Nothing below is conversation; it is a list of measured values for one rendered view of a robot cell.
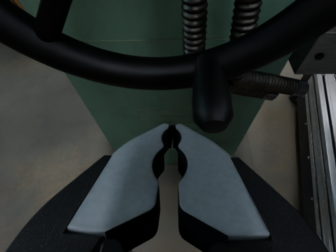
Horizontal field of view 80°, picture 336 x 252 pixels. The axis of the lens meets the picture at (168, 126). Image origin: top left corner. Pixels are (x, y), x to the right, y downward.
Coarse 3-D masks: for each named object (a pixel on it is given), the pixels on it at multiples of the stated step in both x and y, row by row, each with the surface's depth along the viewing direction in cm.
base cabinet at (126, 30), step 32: (32, 0) 30; (96, 0) 29; (128, 0) 29; (160, 0) 29; (224, 0) 29; (288, 0) 29; (64, 32) 34; (96, 32) 34; (128, 32) 34; (160, 32) 33; (224, 32) 33; (96, 96) 48; (128, 96) 47; (160, 96) 47; (128, 128) 60; (192, 128) 58
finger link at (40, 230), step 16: (80, 176) 8; (96, 176) 8; (64, 192) 8; (80, 192) 8; (48, 208) 7; (64, 208) 7; (32, 224) 6; (48, 224) 6; (64, 224) 6; (16, 240) 6; (32, 240) 6; (48, 240) 6; (64, 240) 6; (80, 240) 6; (96, 240) 6
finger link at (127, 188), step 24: (144, 144) 10; (168, 144) 13; (120, 168) 9; (144, 168) 9; (96, 192) 8; (120, 192) 8; (144, 192) 8; (96, 216) 7; (120, 216) 7; (144, 216) 7; (120, 240) 7; (144, 240) 7
